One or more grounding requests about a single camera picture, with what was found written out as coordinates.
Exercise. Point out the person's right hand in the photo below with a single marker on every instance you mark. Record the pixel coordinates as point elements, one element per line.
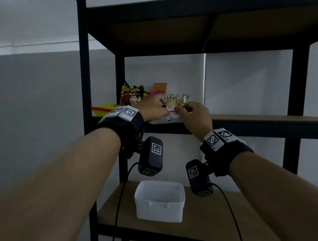
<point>197,119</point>

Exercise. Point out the person's left hand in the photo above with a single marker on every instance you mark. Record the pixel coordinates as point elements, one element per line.
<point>149,108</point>

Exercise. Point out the person's left thumb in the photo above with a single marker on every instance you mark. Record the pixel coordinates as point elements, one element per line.
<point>166,113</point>

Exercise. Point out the person's right thumb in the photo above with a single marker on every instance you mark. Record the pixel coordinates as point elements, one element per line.
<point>179,110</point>

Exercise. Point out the green and white snack packet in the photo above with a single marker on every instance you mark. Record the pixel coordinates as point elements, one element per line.
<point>175,100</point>

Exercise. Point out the person's right forearm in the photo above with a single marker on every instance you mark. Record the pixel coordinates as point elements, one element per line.
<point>273,198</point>

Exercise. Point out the person's left forearm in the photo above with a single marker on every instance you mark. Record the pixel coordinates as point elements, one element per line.
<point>59,188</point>

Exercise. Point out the pink snack packet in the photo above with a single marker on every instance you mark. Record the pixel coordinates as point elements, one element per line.
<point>155,93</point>

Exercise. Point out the orange striped snack packet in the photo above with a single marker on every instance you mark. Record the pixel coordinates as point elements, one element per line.
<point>160,87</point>

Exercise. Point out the black snack packet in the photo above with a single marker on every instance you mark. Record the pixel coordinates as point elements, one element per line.
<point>142,93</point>

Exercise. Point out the brown snack packet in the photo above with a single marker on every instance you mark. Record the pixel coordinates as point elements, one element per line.
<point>128,95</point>

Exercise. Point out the black left wristband with markers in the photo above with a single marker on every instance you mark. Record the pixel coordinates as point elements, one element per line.
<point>124,124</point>

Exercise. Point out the black wristband with markers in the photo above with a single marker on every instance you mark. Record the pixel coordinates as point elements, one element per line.
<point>124,124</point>
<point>223,154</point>

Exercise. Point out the black left wrist tracker module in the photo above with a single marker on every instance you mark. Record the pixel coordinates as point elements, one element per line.
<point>150,159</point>

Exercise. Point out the black wrist tracker module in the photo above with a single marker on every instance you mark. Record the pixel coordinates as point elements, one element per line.
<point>150,159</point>
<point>198,178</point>

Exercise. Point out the black right wristband with markers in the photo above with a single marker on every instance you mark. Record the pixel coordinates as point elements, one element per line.
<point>223,154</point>

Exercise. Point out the yellow and red snack packet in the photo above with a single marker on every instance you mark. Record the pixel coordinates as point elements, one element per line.
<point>103,110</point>

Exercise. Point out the black right wrist tracker module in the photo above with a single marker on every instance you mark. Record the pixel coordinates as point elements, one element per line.
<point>198,178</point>

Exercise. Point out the white plastic container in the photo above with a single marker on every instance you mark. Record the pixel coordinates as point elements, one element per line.
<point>160,201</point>

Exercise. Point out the black metal shelf rack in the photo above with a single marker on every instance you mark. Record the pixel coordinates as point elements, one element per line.
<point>83,74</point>

